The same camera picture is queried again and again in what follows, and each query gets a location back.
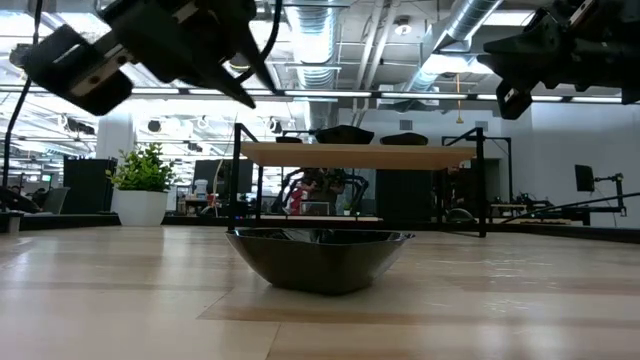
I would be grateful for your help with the white bottle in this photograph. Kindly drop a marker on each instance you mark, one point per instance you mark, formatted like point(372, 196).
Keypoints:
point(200, 189)

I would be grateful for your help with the black teardrop mini plate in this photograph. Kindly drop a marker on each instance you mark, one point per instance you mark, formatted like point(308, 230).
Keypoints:
point(289, 140)

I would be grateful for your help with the white ceiling sensor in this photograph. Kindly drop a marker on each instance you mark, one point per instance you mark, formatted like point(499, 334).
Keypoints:
point(402, 27)

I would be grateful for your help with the green plant white pot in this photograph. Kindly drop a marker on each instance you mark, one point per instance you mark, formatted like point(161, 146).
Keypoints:
point(140, 207)

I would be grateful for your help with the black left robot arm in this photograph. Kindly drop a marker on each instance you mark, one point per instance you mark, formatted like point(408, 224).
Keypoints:
point(21, 55)

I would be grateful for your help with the person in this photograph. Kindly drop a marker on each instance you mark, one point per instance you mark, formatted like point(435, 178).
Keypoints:
point(300, 195)

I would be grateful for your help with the black wavy square mini plate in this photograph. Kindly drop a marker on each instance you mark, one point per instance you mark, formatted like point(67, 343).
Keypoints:
point(345, 136)

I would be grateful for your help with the black aluminium table frame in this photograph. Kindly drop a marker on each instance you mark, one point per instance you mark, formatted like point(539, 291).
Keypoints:
point(60, 221)

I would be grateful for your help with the black leaf-shaped mini plate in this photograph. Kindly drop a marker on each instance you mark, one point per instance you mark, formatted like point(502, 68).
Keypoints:
point(404, 140)
point(320, 265)

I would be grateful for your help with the black camera stand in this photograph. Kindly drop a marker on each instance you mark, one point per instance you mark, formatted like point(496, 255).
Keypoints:
point(584, 178)

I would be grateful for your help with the black cabinet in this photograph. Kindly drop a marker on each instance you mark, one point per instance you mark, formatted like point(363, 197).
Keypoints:
point(407, 195)
point(90, 185)

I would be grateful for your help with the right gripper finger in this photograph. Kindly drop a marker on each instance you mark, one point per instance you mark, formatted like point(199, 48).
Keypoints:
point(525, 44)
point(520, 69)

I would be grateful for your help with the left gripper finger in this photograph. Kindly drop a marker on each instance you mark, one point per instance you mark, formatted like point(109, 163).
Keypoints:
point(190, 55)
point(240, 30)

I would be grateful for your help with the wooden shelf black metal legs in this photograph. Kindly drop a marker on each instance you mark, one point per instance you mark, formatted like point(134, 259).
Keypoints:
point(350, 156)

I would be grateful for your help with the white ceiling light strip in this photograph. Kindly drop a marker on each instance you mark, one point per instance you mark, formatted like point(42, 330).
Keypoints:
point(325, 93)

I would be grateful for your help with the grey office chair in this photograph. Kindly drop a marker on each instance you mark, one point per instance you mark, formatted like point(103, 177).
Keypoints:
point(56, 200)

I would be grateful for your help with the silver ventilation duct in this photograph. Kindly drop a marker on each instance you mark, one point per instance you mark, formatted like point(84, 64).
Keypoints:
point(470, 20)
point(315, 45)

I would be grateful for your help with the black computer monitor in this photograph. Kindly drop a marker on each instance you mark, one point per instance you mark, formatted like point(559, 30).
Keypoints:
point(210, 175)

